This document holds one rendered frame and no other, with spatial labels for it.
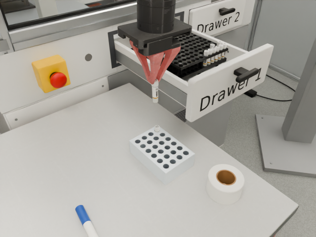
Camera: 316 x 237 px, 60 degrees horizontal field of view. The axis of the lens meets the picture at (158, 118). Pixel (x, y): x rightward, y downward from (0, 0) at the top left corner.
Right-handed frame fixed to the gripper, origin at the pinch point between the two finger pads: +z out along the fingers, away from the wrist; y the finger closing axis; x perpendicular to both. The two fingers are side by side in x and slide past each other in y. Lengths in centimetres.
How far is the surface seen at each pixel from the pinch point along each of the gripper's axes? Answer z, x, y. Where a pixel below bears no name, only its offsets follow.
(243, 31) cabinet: 19, -35, -76
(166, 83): 10.7, -10.2, -12.0
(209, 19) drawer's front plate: 9, -33, -50
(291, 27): 55, -71, -196
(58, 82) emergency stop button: 11.2, -25.7, 9.1
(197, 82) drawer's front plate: 4.8, 0.2, -11.3
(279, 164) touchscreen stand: 92, -4, -97
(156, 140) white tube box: 19.1, -2.5, -3.4
